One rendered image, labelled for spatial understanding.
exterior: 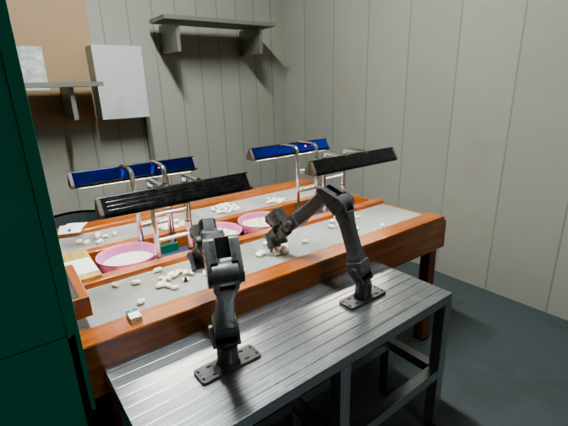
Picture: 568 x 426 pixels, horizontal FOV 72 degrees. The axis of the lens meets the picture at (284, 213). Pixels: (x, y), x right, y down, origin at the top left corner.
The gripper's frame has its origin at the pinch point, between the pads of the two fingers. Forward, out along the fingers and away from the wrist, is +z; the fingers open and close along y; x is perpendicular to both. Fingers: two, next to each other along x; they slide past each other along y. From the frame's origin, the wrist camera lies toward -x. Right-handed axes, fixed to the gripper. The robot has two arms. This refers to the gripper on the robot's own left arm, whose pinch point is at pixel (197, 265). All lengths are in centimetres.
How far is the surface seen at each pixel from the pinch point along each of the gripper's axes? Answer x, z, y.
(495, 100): -42, -25, -218
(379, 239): 14, -2, -87
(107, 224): -58, 81, 9
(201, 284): 4.3, 12.6, -3.8
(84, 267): -23, 38, 30
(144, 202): -28.7, 0.2, 9.7
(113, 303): -0.1, 17.8, 27.1
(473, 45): -81, -33, -217
